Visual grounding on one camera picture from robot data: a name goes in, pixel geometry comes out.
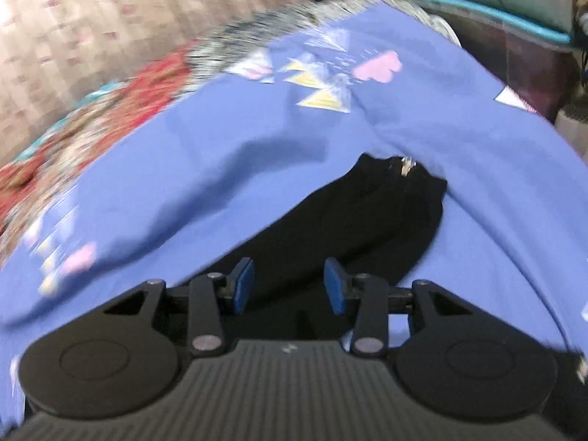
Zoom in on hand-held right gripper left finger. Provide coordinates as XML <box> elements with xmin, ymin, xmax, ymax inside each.
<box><xmin>103</xmin><ymin>257</ymin><xmax>255</xmax><ymax>357</ymax></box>

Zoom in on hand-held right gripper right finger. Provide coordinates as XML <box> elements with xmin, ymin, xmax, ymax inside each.
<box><xmin>324</xmin><ymin>257</ymin><xmax>484</xmax><ymax>357</ymax></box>

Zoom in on black pants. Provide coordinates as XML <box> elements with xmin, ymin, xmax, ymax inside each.
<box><xmin>209</xmin><ymin>153</ymin><xmax>448</xmax><ymax>329</ymax></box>

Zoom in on blue printed bedsheet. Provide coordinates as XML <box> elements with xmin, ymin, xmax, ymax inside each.
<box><xmin>0</xmin><ymin>2</ymin><xmax>588</xmax><ymax>423</ymax></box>

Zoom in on grey speckled cloth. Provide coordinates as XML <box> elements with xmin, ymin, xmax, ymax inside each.
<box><xmin>190</xmin><ymin>0</ymin><xmax>460</xmax><ymax>76</ymax></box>

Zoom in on dark plaid cloth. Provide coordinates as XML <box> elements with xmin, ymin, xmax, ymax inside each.
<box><xmin>434</xmin><ymin>2</ymin><xmax>582</xmax><ymax>118</ymax></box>

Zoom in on teal trimmed cushion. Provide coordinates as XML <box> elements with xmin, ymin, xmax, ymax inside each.
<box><xmin>406</xmin><ymin>0</ymin><xmax>577</xmax><ymax>47</ymax></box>

